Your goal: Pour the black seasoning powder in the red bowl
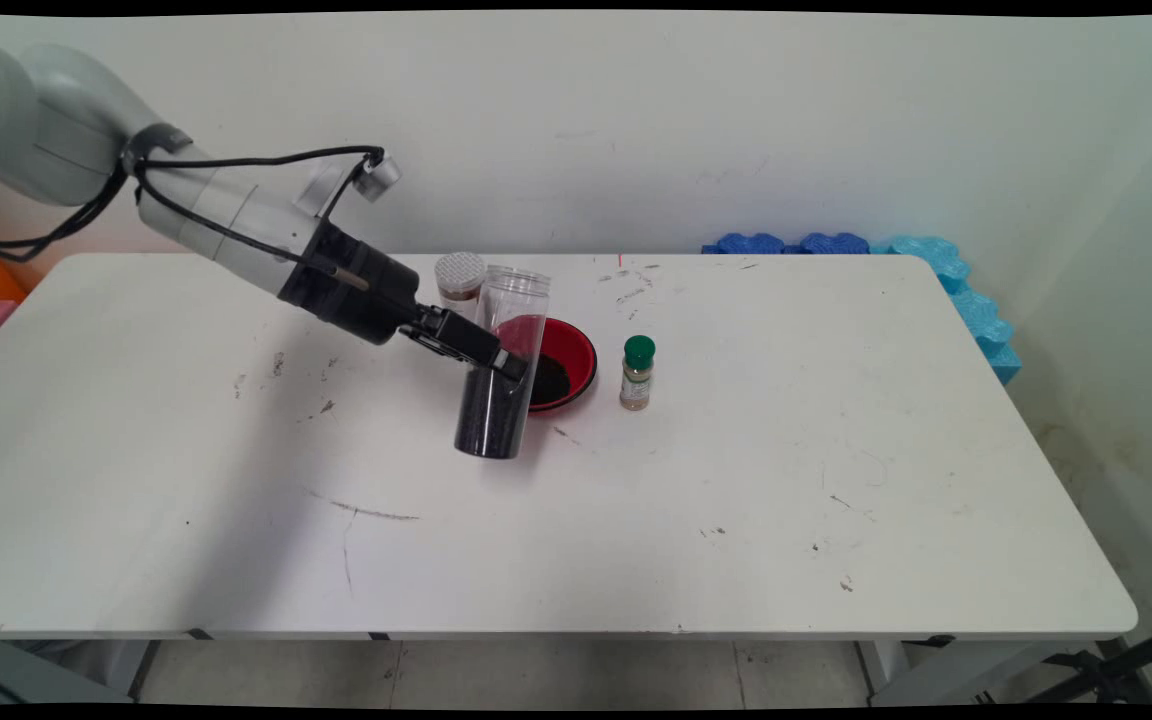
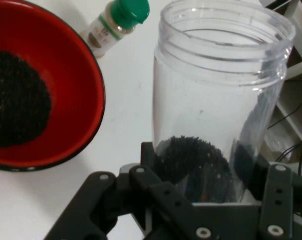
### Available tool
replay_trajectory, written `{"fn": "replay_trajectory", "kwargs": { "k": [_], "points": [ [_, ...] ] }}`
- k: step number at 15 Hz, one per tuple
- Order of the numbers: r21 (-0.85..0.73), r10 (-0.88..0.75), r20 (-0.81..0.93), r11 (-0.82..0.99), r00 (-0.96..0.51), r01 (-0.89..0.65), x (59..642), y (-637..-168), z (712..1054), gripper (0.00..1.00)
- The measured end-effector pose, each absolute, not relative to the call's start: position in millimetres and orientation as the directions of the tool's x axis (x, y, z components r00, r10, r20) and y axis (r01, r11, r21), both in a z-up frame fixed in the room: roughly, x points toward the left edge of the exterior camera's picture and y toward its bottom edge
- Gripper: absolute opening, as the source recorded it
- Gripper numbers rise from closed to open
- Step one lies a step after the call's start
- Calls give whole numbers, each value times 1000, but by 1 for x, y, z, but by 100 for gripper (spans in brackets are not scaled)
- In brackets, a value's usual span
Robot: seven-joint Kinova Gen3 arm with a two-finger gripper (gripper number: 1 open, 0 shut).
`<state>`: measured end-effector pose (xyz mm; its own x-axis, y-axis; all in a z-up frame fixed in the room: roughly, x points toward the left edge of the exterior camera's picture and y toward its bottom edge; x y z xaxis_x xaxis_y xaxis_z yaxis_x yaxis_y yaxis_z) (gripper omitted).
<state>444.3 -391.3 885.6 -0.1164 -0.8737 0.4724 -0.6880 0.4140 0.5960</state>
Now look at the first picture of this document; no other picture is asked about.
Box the black seeds pile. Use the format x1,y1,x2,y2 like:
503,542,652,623
526,352,573,406

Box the clear plastic jar black seeds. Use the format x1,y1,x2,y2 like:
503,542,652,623
453,265,552,461

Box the black tripod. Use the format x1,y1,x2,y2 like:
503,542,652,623
1026,620,1152,706

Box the light blue foam mat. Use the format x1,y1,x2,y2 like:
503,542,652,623
871,235,1024,386

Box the white perforated lid spice jar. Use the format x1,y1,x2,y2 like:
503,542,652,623
434,252,487,321

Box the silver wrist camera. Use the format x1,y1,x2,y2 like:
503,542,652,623
351,150,402,206

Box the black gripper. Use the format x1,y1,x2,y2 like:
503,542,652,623
279,220,529,383

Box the black cable strap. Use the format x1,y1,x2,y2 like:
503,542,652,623
119,122,195,181

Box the grey table leg frame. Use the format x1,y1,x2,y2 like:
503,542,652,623
0,640,162,706
856,640,1127,706

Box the red bowl black rim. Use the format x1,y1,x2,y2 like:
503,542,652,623
491,315,599,414

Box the black cable metal connector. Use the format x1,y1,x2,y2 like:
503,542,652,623
0,165,372,293

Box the green cap spice bottle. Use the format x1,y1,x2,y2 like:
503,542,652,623
619,335,657,412

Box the black camera cable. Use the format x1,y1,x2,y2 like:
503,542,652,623
134,147,387,216

